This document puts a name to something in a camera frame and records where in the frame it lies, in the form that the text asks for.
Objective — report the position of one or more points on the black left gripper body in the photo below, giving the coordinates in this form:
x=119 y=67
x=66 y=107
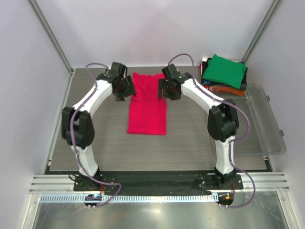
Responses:
x=123 y=87

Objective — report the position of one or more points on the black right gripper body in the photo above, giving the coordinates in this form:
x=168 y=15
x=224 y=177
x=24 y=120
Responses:
x=172 y=95

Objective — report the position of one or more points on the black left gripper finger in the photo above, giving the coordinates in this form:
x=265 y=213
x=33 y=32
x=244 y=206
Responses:
x=131 y=88
x=119 y=97

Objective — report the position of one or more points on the red t shirt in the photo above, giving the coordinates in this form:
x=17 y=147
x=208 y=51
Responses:
x=147 y=113

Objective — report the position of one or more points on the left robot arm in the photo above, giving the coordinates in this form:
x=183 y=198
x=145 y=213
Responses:
x=76 y=121

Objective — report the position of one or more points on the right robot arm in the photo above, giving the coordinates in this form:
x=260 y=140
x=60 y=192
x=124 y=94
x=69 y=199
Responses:
x=222 y=117

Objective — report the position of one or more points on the green folded t shirt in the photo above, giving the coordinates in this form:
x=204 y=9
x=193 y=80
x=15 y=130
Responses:
x=225 y=71

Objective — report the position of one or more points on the clear plastic bin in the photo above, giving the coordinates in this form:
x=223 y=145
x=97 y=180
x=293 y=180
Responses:
x=265 y=137

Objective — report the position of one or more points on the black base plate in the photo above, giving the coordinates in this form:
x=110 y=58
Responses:
x=156 y=183

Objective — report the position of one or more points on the left aluminium frame post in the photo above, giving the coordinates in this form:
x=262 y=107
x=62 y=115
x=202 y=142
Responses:
x=46 y=27

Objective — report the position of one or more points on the aluminium frame post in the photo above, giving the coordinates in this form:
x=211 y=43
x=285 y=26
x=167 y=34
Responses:
x=272 y=9
x=46 y=27

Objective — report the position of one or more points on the right aluminium frame post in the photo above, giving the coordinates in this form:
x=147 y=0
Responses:
x=272 y=9

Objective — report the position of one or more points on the white slotted cable duct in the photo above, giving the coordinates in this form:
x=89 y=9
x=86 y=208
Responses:
x=95 y=198

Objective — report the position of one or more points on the aluminium rail profile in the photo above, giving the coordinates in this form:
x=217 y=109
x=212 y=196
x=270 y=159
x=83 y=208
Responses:
x=264 y=181

